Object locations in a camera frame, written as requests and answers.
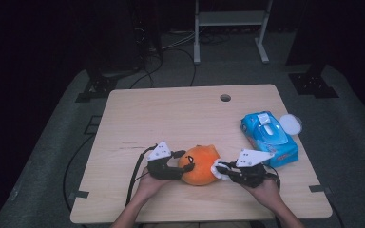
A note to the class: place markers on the person's right hand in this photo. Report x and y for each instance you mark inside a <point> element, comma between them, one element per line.
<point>266,193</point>

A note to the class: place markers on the orange plush toy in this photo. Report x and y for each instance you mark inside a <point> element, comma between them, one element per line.
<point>202,167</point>

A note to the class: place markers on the white wet wipe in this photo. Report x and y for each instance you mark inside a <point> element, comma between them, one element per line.
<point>215,172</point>

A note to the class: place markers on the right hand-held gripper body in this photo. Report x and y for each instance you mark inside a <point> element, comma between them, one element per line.
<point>253,157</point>

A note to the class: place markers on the black tape strip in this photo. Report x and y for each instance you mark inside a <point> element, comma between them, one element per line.
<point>80,194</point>
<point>319,189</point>

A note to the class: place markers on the white metal stand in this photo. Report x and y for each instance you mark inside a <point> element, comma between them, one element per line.
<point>231,18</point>

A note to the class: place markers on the person's left hand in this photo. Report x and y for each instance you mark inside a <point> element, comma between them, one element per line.
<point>149,188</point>

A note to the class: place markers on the black stand base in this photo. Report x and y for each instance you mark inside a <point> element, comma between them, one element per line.
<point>98,88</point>
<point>312,85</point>

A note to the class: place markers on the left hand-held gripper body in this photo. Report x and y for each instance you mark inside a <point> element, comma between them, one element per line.
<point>160,152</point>

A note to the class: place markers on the blue wet wipes pack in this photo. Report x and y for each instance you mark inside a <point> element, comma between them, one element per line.
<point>250,126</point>

